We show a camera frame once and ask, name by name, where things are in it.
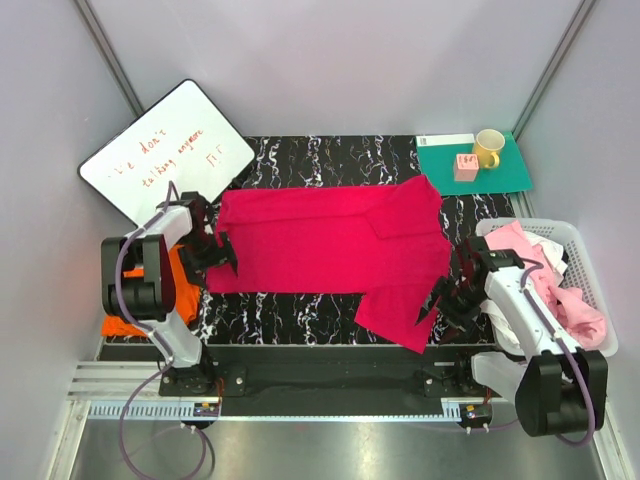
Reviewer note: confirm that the pink t shirt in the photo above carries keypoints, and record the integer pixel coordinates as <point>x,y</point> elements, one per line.
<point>584,323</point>

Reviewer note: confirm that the pink cube block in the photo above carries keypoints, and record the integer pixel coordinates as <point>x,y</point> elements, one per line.
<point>466,167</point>

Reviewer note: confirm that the aluminium rail frame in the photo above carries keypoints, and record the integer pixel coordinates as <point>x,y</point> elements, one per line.
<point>373,429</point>

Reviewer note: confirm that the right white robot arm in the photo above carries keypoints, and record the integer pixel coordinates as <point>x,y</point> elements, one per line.
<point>561,388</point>

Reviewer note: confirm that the magenta t shirt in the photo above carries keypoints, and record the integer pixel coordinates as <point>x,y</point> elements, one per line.
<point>383,242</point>

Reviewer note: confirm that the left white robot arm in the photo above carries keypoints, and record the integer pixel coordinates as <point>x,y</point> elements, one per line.
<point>138,286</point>

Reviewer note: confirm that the orange folded t shirt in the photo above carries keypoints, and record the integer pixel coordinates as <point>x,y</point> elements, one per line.
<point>187,302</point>

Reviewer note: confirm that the white plastic laundry basket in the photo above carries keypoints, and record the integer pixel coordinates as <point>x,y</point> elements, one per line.
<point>580,272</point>

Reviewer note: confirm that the white board with red writing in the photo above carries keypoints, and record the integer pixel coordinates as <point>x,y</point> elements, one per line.
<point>182,139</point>

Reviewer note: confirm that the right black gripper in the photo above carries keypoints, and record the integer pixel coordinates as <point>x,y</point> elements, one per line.
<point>458,322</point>

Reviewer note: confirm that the yellow mug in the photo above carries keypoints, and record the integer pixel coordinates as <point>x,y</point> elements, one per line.
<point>487,147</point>

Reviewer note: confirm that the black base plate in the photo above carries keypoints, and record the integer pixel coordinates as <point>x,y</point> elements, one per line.
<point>248,370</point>

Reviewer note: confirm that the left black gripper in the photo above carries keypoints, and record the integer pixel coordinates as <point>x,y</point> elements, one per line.
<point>194,267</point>

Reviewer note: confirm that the white t shirt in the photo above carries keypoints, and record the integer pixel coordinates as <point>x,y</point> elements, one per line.
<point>535,247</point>

